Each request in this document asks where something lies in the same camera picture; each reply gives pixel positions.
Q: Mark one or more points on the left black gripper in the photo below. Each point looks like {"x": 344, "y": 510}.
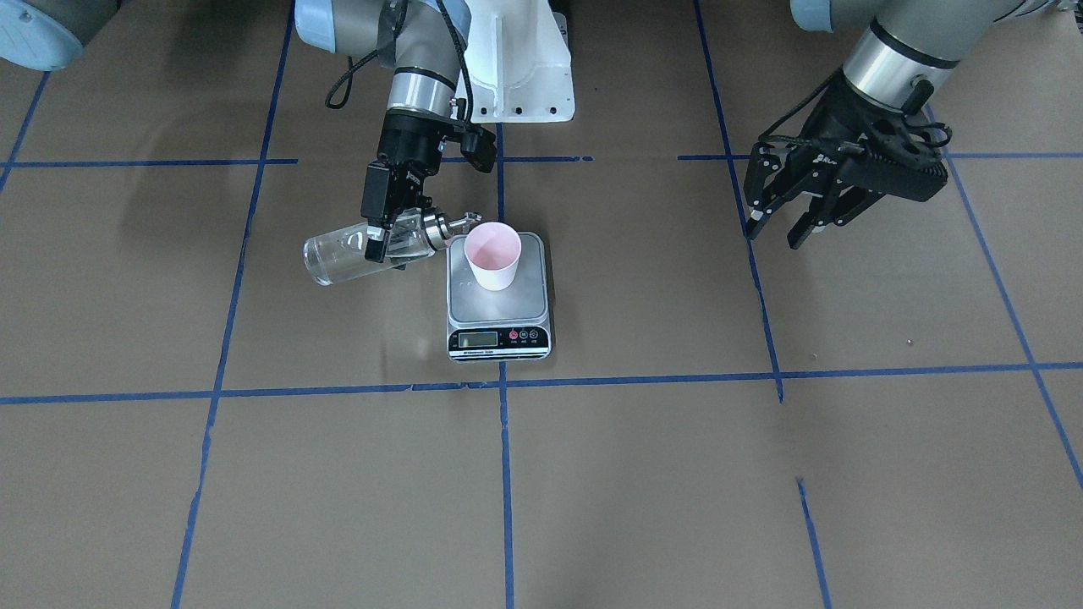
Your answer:
{"x": 827, "y": 125}

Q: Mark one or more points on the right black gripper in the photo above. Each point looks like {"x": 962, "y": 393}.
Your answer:
{"x": 406, "y": 148}

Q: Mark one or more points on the glass sauce bottle steel top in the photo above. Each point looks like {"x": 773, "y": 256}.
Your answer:
{"x": 358, "y": 250}

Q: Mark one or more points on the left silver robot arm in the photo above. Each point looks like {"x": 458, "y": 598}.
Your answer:
{"x": 908, "y": 49}

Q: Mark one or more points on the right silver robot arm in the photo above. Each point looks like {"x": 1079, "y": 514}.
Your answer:
{"x": 430, "y": 102}

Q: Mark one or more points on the digital kitchen scale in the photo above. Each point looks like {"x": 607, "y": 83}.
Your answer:
{"x": 510, "y": 325}

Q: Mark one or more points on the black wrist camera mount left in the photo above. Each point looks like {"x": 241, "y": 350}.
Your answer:
{"x": 902, "y": 155}

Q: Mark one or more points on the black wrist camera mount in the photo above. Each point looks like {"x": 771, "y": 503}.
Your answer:
{"x": 902, "y": 155}
{"x": 478, "y": 146}

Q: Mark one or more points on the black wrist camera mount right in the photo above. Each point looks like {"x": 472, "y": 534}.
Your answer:
{"x": 478, "y": 146}

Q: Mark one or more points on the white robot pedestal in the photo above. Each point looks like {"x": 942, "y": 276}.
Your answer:
{"x": 520, "y": 62}

